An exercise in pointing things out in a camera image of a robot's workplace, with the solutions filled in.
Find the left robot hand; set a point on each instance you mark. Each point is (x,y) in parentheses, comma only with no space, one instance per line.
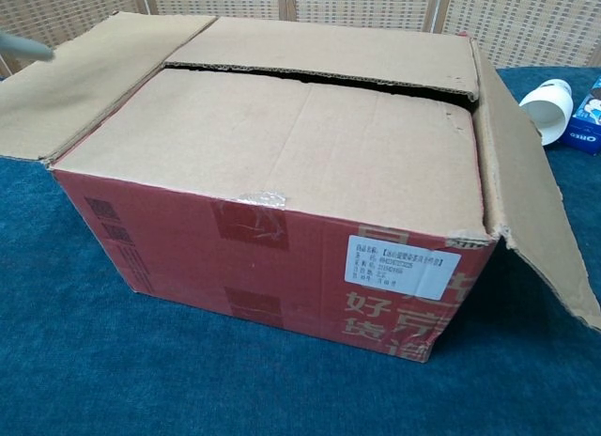
(28,46)

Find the large red cardboard box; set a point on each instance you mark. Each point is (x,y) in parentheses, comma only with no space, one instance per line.
(211,257)

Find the blue Oreo cookie box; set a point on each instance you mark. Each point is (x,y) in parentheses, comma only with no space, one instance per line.
(587,135)

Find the blue tablecloth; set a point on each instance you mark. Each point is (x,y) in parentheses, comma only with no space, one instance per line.
(94,361)

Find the woven wooden folding screen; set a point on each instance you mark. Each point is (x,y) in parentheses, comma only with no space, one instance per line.
(375,4)

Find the white paper cup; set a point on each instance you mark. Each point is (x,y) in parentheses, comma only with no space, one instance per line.
(549,119)

